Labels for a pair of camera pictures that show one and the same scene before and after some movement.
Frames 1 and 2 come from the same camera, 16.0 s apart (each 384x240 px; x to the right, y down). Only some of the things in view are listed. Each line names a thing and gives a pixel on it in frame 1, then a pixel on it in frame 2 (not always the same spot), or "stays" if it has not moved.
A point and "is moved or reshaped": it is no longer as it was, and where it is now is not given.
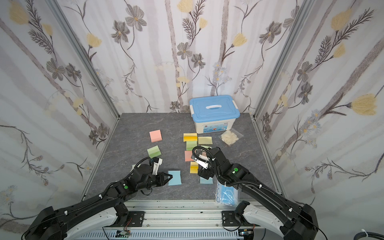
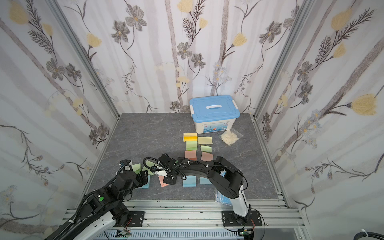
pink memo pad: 155,135 is moved or reshaped
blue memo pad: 176,180 is moved or reshaped
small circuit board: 122,233 stays
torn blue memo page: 205,181 stays
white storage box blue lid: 213,114 stays
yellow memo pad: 190,137 stays
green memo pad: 154,152 is moved or reshaped
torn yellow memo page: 205,140 stays
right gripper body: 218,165 → 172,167
